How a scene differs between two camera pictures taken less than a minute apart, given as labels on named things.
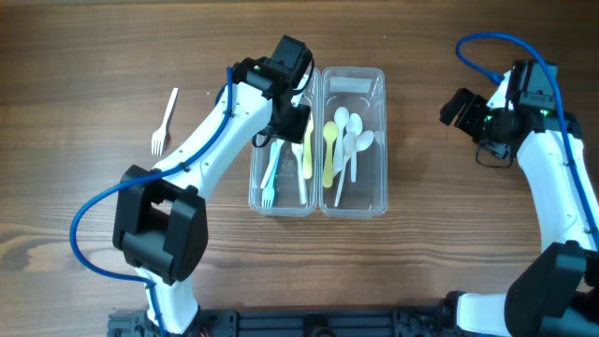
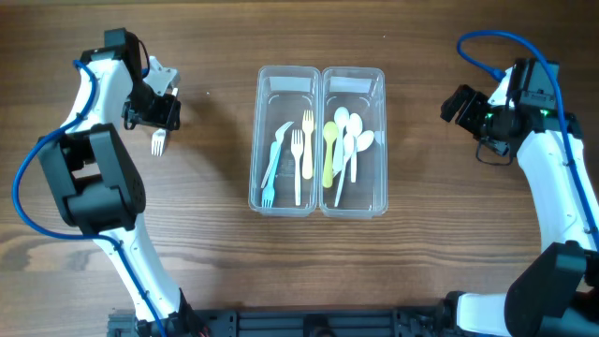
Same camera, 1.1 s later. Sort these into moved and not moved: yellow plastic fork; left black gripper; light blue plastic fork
Moved: left black gripper
Not moved: light blue plastic fork; yellow plastic fork
